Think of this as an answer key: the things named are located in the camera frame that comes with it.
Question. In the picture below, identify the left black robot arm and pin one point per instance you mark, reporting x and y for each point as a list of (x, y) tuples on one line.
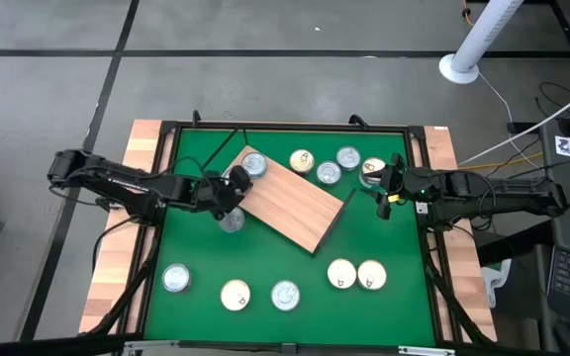
[(117, 180)]

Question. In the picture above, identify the silver metal bar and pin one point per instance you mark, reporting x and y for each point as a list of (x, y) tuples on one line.
[(151, 344), (426, 351)]

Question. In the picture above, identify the black clamp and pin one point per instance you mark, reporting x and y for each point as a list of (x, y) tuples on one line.
[(196, 117), (358, 120)]

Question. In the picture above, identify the black desk crossbar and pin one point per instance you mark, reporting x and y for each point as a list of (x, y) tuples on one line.
[(512, 244)]

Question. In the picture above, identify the black frame strut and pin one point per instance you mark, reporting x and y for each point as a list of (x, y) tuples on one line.
[(129, 287), (455, 309)]

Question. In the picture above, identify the black table frame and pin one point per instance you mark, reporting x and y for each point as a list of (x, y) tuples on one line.
[(290, 125)]

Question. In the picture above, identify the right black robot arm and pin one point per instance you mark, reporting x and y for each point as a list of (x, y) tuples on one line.
[(507, 193)]

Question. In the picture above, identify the teal tuna can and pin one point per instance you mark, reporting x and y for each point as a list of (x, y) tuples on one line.
[(234, 223), (285, 295), (254, 164)]

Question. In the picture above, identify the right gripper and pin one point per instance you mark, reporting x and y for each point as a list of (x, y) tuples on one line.
[(408, 184)]

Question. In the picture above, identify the silver metal bracket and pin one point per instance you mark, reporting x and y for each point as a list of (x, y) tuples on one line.
[(421, 207)]

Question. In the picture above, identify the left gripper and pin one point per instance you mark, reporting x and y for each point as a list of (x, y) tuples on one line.
[(211, 193)]

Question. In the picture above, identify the white pole round base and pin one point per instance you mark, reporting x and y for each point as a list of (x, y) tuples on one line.
[(488, 32)]

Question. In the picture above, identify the green tuna can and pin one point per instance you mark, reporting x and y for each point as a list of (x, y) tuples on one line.
[(328, 173), (348, 158)]

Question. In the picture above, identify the yellow tag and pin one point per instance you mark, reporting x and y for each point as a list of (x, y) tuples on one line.
[(394, 198)]

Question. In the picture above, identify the blue tuna can gold lid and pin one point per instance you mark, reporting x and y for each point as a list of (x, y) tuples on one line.
[(364, 183), (235, 295), (301, 161), (371, 168), (341, 273), (371, 274)]

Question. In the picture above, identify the white bag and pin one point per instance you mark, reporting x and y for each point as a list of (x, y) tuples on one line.
[(495, 287)]

